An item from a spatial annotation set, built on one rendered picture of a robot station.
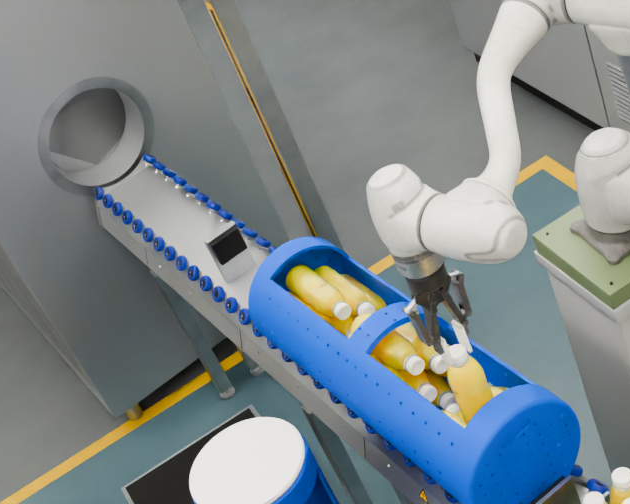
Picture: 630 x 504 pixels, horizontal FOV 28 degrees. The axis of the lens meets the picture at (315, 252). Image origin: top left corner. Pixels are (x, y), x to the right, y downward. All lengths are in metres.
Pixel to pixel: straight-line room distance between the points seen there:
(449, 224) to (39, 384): 3.30
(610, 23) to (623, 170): 0.55
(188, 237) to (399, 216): 1.72
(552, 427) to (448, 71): 3.48
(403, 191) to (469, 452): 0.57
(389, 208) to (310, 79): 4.06
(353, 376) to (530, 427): 0.44
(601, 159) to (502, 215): 0.79
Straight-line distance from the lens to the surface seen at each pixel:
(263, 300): 2.99
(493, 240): 2.04
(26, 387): 5.21
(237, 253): 3.48
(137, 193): 4.10
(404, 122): 5.59
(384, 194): 2.13
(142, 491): 4.26
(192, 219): 3.85
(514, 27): 2.37
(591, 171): 2.83
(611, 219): 2.90
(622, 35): 2.37
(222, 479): 2.85
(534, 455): 2.53
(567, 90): 5.09
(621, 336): 2.99
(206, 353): 4.47
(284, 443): 2.85
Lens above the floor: 2.99
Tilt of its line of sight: 36 degrees down
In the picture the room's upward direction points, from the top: 25 degrees counter-clockwise
